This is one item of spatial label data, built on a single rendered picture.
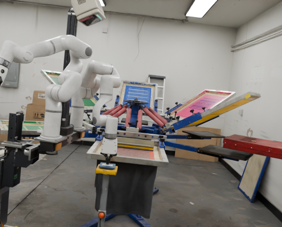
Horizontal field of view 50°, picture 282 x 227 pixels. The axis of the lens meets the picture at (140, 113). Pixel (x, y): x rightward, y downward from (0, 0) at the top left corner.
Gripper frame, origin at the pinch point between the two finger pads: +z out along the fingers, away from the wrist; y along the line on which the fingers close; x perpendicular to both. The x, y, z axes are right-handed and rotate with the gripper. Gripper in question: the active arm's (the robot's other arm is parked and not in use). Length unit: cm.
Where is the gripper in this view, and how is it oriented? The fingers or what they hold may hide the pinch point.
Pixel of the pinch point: (107, 161)
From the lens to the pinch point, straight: 197.3
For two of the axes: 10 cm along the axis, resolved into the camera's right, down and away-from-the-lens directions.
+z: -1.1, 9.9, 0.9
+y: 9.9, 1.1, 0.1
